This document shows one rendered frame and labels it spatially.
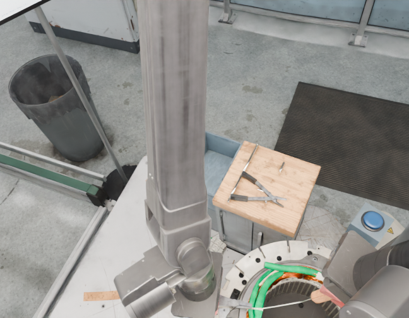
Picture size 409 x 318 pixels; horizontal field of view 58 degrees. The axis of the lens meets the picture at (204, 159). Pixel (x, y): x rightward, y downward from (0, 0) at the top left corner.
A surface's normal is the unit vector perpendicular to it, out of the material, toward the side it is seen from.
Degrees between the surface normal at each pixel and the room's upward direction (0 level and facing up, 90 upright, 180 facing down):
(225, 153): 90
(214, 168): 0
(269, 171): 0
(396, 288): 28
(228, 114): 0
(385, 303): 22
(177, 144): 72
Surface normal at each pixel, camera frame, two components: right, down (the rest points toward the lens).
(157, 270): -0.23, -0.74
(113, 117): -0.09, -0.56
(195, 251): 0.46, 0.48
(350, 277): 0.24, -0.44
